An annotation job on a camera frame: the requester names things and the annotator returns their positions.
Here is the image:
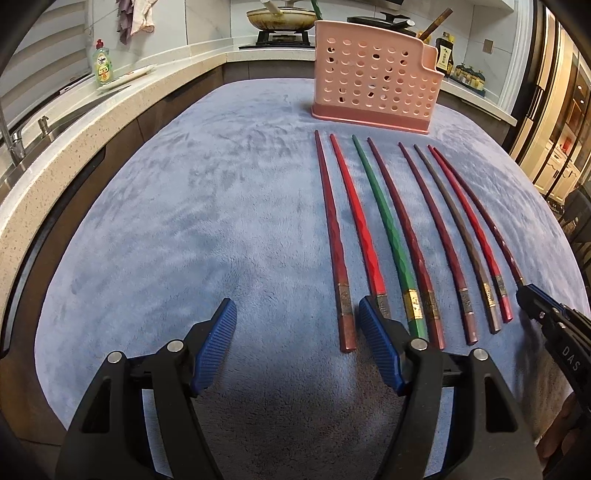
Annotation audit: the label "black gas stove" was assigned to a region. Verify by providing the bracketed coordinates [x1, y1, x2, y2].
[238, 30, 315, 51]

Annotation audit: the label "pink perforated utensil basket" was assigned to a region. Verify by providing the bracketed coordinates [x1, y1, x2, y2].
[310, 19, 443, 136]

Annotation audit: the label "beige frying pan with lid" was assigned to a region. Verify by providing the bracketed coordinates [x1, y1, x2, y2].
[246, 0, 317, 32]

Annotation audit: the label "purple hanging cloth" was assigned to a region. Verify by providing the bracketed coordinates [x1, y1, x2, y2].
[115, 0, 134, 46]

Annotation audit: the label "person's right hand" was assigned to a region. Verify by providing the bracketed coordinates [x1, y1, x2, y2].
[537, 397, 583, 468]

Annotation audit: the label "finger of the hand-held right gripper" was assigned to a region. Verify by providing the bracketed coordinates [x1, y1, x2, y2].
[516, 286, 591, 386]
[526, 284, 591, 344]

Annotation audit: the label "maroon chopstick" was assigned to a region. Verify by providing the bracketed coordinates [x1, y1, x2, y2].
[434, 148, 526, 287]

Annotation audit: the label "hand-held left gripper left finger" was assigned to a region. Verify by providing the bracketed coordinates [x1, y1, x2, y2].
[60, 298, 237, 480]

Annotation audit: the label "black chair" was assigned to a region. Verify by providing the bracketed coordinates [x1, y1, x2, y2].
[558, 188, 591, 243]

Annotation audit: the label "chrome sink faucet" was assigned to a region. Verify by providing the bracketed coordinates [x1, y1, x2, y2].
[0, 104, 26, 167]

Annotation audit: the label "bright red chopstick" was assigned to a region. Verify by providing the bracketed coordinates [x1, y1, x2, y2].
[329, 134, 392, 319]
[427, 145, 515, 323]

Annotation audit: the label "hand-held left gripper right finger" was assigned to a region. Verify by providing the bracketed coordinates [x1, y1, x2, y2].
[359, 295, 543, 480]

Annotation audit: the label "patterned plate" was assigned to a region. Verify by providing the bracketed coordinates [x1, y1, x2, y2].
[97, 65, 156, 93]

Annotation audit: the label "steel kitchen sink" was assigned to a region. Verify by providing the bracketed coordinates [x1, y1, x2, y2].
[0, 122, 68, 185]

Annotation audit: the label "brown chopstick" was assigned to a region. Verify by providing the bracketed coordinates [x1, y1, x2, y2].
[414, 144, 503, 334]
[418, 8, 455, 41]

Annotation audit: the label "black wok with lid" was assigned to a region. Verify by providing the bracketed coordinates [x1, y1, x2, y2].
[346, 13, 416, 31]

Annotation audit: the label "dark red chopstick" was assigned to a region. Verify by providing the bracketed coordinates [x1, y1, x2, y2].
[367, 137, 446, 349]
[314, 130, 357, 352]
[398, 142, 478, 346]

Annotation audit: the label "green dish soap bottle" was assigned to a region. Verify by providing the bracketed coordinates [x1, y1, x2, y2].
[93, 39, 115, 88]

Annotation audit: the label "dark soy sauce bottle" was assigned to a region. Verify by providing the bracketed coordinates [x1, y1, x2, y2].
[434, 32, 455, 77]

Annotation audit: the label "white window blinds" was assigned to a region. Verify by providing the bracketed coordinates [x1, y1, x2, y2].
[0, 25, 93, 114]

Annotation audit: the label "pink hanging cloth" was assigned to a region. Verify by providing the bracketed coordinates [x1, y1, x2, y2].
[129, 0, 160, 37]

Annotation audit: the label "plush blue-grey table mat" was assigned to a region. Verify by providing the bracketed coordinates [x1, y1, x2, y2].
[34, 78, 591, 480]

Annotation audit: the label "glass partition door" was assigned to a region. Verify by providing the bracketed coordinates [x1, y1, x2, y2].
[510, 0, 591, 204]

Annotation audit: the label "spice jar rack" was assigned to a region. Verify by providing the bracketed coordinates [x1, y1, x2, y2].
[450, 62, 486, 95]

